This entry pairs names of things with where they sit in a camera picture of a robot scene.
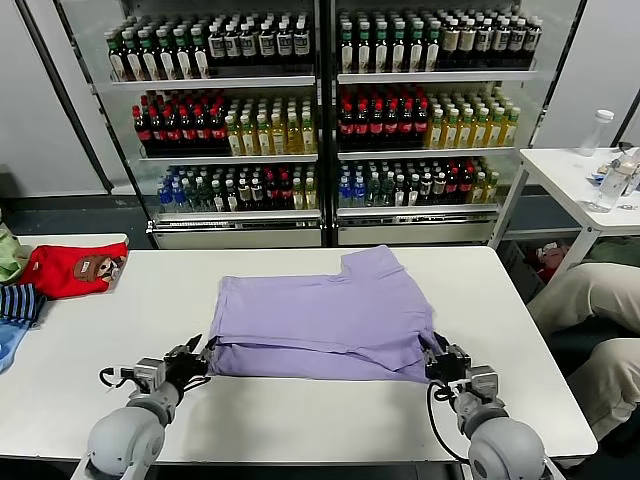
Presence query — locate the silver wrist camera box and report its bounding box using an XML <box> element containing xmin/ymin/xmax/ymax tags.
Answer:
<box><xmin>467</xmin><ymin>364</ymin><xmax>501</xmax><ymax>404</ymax></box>
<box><xmin>133</xmin><ymin>357</ymin><xmax>167</xmax><ymax>394</ymax></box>

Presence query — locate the red cloth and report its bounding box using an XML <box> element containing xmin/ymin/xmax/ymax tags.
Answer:
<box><xmin>535</xmin><ymin>242</ymin><xmax>571</xmax><ymax>284</ymax></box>

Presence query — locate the light green garment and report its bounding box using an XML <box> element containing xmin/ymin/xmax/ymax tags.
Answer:
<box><xmin>0</xmin><ymin>232</ymin><xmax>31</xmax><ymax>284</ymax></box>

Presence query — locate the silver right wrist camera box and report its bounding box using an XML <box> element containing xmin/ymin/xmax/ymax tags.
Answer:
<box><xmin>467</xmin><ymin>364</ymin><xmax>501</xmax><ymax>404</ymax></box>

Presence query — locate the beverage cooler with blue bottles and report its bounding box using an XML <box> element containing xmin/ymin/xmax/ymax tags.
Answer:
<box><xmin>52</xmin><ymin>0</ymin><xmax>331</xmax><ymax>251</ymax></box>

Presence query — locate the dark chair seat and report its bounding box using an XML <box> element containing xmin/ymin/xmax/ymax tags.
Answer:
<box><xmin>547</xmin><ymin>319</ymin><xmax>626</xmax><ymax>381</ymax></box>

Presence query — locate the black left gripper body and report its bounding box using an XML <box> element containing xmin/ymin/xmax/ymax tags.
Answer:
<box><xmin>164</xmin><ymin>352</ymin><xmax>210</xmax><ymax>396</ymax></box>

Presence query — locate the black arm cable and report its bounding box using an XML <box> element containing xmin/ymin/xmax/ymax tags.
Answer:
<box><xmin>98</xmin><ymin>367</ymin><xmax>136</xmax><ymax>390</ymax></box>
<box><xmin>426</xmin><ymin>379</ymin><xmax>474</xmax><ymax>464</ymax></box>

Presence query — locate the light blue garment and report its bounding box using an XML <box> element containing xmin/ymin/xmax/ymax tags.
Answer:
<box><xmin>0</xmin><ymin>319</ymin><xmax>31</xmax><ymax>375</ymax></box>

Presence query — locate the dark green cloth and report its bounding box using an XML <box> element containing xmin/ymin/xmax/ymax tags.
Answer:
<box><xmin>585</xmin><ymin>237</ymin><xmax>640</xmax><ymax>266</ymax></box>

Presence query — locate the clear plastic water bottle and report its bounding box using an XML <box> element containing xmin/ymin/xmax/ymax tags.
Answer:
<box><xmin>589</xmin><ymin>159</ymin><xmax>629</xmax><ymax>215</ymax></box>

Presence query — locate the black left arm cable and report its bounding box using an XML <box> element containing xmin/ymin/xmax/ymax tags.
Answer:
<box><xmin>98</xmin><ymin>367</ymin><xmax>136</xmax><ymax>390</ymax></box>

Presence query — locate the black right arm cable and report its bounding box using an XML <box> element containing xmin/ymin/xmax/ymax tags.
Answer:
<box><xmin>426</xmin><ymin>379</ymin><xmax>474</xmax><ymax>464</ymax></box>

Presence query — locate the beverage cooler with beige-label bottles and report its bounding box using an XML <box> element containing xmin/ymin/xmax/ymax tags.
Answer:
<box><xmin>322</xmin><ymin>0</ymin><xmax>589</xmax><ymax>249</ymax></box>

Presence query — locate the grey plastic crate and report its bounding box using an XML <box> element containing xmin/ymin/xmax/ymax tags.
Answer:
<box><xmin>499</xmin><ymin>239</ymin><xmax>546</xmax><ymax>304</ymax></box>

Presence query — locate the clear bottle with strap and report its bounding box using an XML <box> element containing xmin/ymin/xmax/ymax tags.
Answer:
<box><xmin>621</xmin><ymin>149</ymin><xmax>640</xmax><ymax>196</ymax></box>

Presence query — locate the red t-shirt with bear print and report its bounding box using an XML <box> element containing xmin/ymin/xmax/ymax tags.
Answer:
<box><xmin>22</xmin><ymin>243</ymin><xmax>130</xmax><ymax>301</ymax></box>

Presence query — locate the tall clear bottle white cap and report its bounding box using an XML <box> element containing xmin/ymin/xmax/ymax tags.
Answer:
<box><xmin>579</xmin><ymin>109</ymin><xmax>615</xmax><ymax>157</ymax></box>

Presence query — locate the purple t-shirt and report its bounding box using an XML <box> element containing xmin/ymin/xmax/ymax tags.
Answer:
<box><xmin>205</xmin><ymin>244</ymin><xmax>446</xmax><ymax>385</ymax></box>

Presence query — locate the white side table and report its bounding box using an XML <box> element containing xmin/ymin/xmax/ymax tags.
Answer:
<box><xmin>488</xmin><ymin>147</ymin><xmax>640</xmax><ymax>296</ymax></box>

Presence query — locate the blue striped garment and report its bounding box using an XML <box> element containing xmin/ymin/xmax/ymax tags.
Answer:
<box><xmin>0</xmin><ymin>283</ymin><xmax>49</xmax><ymax>331</ymax></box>

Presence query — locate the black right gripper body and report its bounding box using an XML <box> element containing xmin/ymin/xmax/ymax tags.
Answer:
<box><xmin>425</xmin><ymin>353</ymin><xmax>472</xmax><ymax>386</ymax></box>

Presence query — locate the khaki trouser leg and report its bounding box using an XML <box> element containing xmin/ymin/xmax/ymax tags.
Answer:
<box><xmin>527</xmin><ymin>262</ymin><xmax>640</xmax><ymax>337</ymax></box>
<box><xmin>567</xmin><ymin>337</ymin><xmax>640</xmax><ymax>444</ymax></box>

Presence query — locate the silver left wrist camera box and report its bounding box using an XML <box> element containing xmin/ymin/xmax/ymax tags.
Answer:
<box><xmin>133</xmin><ymin>357</ymin><xmax>167</xmax><ymax>394</ymax></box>

